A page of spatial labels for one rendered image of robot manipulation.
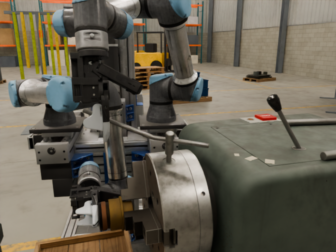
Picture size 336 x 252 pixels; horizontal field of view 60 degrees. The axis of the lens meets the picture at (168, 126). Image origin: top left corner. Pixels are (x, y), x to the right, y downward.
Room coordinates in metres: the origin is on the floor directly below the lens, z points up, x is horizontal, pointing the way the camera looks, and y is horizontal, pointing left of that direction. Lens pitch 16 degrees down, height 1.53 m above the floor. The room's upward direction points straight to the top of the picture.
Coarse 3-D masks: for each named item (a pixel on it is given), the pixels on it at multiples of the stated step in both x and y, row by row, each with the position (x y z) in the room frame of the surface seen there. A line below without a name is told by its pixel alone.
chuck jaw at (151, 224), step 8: (152, 208) 0.70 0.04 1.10; (128, 216) 0.66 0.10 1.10; (136, 216) 0.66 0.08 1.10; (144, 216) 0.66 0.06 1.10; (152, 216) 0.66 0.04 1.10; (128, 224) 0.66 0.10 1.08; (136, 224) 0.63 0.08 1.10; (144, 224) 0.62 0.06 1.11; (152, 224) 0.62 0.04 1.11; (136, 232) 0.63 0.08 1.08; (144, 232) 0.62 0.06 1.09; (152, 232) 0.60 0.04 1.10; (160, 232) 0.60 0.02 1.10; (168, 232) 0.59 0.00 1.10; (144, 240) 0.61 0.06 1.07; (152, 240) 0.60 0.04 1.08; (160, 240) 0.60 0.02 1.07; (168, 240) 0.59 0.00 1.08
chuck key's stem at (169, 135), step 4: (168, 132) 0.70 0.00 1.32; (172, 132) 0.70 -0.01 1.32; (168, 136) 0.69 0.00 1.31; (172, 136) 0.69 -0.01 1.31; (168, 140) 0.69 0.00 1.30; (172, 140) 0.69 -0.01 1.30; (168, 144) 0.69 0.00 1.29; (172, 144) 0.70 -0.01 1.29; (168, 148) 0.70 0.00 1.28; (172, 148) 0.70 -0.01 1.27; (168, 152) 0.70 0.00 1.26; (172, 152) 0.70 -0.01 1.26; (168, 156) 0.70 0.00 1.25; (168, 160) 0.71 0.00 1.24
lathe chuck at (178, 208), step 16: (160, 160) 0.71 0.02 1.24; (176, 160) 0.72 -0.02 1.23; (160, 176) 0.66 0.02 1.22; (176, 176) 0.67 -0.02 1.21; (160, 192) 0.63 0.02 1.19; (176, 192) 0.63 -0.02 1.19; (192, 192) 0.64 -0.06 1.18; (144, 208) 0.83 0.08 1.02; (160, 208) 0.62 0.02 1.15; (176, 208) 0.61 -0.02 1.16; (192, 208) 0.62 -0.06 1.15; (160, 224) 0.62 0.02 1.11; (176, 224) 0.60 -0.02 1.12; (192, 224) 0.60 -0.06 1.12; (176, 240) 0.60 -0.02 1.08; (192, 240) 0.60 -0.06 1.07
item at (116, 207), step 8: (112, 200) 0.71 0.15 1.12; (120, 200) 0.70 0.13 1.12; (128, 200) 0.73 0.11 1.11; (104, 208) 0.68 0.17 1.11; (112, 208) 0.68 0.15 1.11; (120, 208) 0.68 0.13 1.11; (128, 208) 0.70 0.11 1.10; (104, 216) 0.67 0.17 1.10; (112, 216) 0.67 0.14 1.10; (120, 216) 0.67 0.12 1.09; (104, 224) 0.66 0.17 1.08; (112, 224) 0.66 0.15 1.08; (120, 224) 0.67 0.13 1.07
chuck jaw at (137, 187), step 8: (144, 160) 0.79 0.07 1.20; (136, 168) 0.77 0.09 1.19; (144, 168) 0.78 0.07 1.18; (136, 176) 0.76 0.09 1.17; (144, 176) 0.76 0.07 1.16; (128, 184) 0.74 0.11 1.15; (136, 184) 0.75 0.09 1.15; (144, 184) 0.75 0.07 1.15; (120, 192) 0.73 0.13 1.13; (128, 192) 0.73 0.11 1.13; (136, 192) 0.73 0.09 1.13; (144, 192) 0.74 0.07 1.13
